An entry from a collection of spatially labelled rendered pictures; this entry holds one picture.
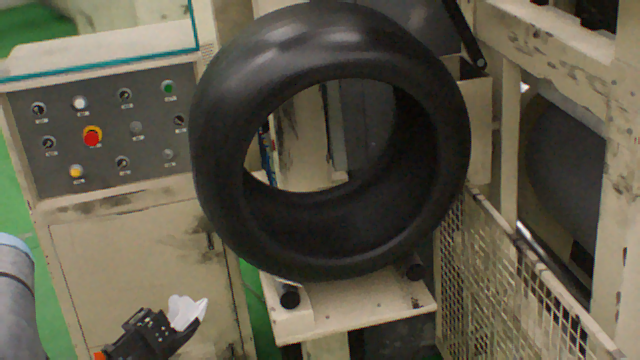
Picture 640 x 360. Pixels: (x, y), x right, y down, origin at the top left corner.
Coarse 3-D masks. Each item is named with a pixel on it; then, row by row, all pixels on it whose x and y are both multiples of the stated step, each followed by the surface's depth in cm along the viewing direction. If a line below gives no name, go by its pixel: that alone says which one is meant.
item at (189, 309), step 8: (184, 296) 127; (184, 304) 126; (192, 304) 128; (200, 304) 131; (184, 312) 126; (192, 312) 127; (200, 312) 128; (176, 320) 125; (184, 320) 126; (192, 320) 126; (200, 320) 127; (176, 328) 125; (184, 328) 125
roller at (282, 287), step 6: (276, 282) 150; (282, 282) 148; (276, 288) 150; (282, 288) 147; (288, 288) 146; (294, 288) 147; (282, 294) 145; (288, 294) 145; (294, 294) 145; (282, 300) 145; (288, 300) 145; (294, 300) 145; (300, 300) 146; (282, 306) 146; (288, 306) 146; (294, 306) 146
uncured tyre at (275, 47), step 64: (256, 64) 125; (320, 64) 124; (384, 64) 127; (192, 128) 138; (256, 128) 126; (448, 128) 136; (256, 192) 163; (320, 192) 170; (384, 192) 169; (448, 192) 142; (256, 256) 139; (320, 256) 144; (384, 256) 145
